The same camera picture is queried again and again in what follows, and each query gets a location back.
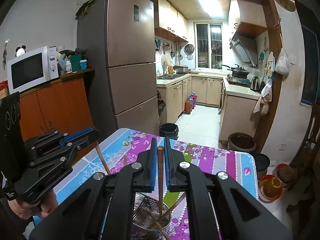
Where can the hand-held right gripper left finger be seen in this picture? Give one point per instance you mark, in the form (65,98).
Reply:
(152,165)

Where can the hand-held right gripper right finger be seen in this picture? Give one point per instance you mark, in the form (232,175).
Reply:
(167,165)

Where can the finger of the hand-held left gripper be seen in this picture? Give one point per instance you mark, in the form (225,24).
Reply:
(62,156)
(75,137)

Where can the brown wooden chopstick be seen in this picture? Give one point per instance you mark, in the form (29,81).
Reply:
(124,160)
(102,158)
(160,170)

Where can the bunch of wooden chopsticks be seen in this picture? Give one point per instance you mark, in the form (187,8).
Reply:
(172,206)

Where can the perforated metal utensil holder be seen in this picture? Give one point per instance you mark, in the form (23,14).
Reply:
(147,215)

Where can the person's left forearm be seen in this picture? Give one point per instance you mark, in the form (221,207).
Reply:
(12,217)

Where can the person's left hand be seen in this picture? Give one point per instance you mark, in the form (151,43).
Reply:
(48,205)

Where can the black trash bin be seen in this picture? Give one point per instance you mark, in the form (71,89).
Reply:
(168,131)

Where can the orange wooden cabinet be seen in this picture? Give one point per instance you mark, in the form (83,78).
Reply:
(65,105)

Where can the floral striped tablecloth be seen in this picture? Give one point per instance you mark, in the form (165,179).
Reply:
(212,160)

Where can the white pill bottle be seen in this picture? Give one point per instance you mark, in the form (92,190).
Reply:
(68,67)

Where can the blue and white cup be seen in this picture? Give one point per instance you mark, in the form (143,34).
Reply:
(83,65)

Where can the green box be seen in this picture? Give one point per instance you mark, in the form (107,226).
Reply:
(75,63)

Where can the brown ceramic jar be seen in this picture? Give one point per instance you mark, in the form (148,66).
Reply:
(241,142)

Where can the white microwave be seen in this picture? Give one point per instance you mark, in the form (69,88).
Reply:
(27,70)

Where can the dark bag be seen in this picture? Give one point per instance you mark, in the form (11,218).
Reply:
(75,52)

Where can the beige kitchen base cabinets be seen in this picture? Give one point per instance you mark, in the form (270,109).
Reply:
(235,112)

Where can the steel kitchen sink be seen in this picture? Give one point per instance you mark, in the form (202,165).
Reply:
(167,77)

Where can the black pot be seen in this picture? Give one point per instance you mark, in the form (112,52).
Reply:
(261,163)

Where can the yellow oil bottle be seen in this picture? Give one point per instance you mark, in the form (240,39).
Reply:
(170,68)

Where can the brown refrigerator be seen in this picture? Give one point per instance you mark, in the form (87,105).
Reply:
(130,55)

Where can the black alarm clock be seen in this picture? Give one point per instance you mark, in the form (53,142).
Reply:
(20,50)

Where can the orange plastic basin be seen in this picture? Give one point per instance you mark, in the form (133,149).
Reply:
(271,188)

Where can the dark hanging ornament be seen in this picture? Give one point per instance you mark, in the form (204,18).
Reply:
(5,55)

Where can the gas stove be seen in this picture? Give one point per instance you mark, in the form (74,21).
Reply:
(237,80)

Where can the hanging metal colander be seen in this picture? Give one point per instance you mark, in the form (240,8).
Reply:
(189,51)

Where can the white hanging cloth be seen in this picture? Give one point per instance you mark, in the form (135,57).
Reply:
(263,100)

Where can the black wok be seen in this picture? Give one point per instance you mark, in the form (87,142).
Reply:
(238,72)

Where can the red plastic basin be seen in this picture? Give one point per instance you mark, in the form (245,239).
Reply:
(286,173)

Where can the steel electric kettle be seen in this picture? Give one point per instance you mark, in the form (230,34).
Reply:
(255,83)

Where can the black kettle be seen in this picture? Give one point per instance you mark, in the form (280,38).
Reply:
(263,87)

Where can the barred kitchen window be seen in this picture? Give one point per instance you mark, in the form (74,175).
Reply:
(207,45)

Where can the steel range hood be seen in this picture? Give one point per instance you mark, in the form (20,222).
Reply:
(243,50)

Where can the white hanging towel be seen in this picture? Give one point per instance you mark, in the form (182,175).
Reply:
(270,62)

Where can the dark wooden chair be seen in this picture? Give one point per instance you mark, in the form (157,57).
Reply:
(312,130)

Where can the white hanging plastic bag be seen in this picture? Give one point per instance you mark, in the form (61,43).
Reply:
(282,63)

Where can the square kitchen ceiling light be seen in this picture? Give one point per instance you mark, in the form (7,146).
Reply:
(210,2)

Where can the dark room window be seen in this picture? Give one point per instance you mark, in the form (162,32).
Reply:
(310,67)

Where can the beige cabinet above hood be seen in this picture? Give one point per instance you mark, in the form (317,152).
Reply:
(250,12)

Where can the beige wall cabinets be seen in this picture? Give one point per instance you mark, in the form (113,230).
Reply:
(170,17)

